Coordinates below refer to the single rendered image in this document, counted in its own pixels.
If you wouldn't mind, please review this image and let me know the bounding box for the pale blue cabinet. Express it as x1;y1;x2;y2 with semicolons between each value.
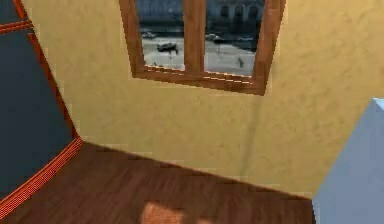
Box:
312;97;384;224

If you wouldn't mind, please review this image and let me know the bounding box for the red framed dark glass door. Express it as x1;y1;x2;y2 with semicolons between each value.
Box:
0;0;84;220

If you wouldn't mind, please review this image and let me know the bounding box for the brown wooden framed window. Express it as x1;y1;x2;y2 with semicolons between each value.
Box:
118;0;287;97

